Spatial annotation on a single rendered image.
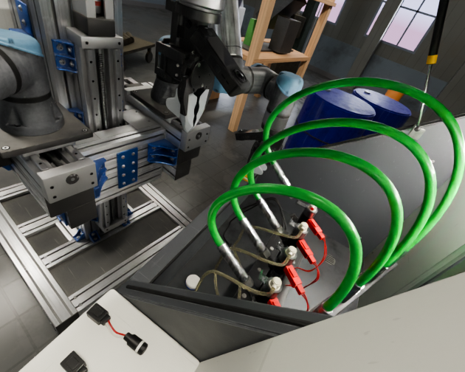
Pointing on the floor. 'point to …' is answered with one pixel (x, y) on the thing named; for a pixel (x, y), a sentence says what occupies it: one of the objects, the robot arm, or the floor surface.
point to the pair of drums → (328, 99)
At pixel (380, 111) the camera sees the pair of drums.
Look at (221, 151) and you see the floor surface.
